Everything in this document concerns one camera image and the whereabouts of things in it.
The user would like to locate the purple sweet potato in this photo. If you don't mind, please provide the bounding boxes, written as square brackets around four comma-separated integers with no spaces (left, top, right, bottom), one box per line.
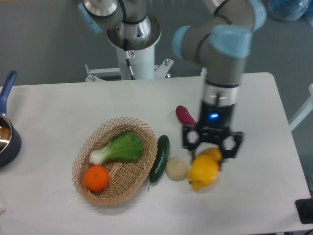
[175,105,197,125]

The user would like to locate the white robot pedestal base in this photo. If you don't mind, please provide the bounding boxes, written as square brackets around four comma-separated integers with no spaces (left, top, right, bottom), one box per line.
[85,14,174,82]

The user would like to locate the blue plastic bag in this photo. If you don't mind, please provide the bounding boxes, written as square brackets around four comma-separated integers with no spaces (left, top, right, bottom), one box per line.
[267,0,313,23]

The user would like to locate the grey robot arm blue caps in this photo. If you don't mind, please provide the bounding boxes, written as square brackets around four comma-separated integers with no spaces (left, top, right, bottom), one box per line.
[78,0,267,160]

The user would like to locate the orange tangerine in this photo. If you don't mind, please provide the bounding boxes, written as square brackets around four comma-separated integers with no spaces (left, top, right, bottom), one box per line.
[84,165,110,191]

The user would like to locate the black device at table edge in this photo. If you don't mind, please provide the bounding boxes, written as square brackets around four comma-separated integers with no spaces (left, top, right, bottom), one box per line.
[295,198,313,224]

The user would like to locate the dark green cucumber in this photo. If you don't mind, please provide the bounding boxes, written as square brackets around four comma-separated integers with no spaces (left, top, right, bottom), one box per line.
[148,135,170,190]

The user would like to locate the yellow bell pepper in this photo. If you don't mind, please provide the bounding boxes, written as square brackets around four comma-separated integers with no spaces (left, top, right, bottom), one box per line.
[187,170,218,191]

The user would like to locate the woven wicker basket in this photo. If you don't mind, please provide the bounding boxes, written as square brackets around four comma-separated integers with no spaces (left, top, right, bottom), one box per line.
[72,117,157,205]

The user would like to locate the green bok choy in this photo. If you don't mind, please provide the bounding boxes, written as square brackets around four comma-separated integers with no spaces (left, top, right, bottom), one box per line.
[89,131,144,165]

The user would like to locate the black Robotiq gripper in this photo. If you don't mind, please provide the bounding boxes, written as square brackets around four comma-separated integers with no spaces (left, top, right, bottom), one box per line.
[182,100,244,171]

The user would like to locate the dark blue saucepan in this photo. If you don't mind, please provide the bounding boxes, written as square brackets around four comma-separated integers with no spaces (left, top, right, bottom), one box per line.
[0,70,22,167]

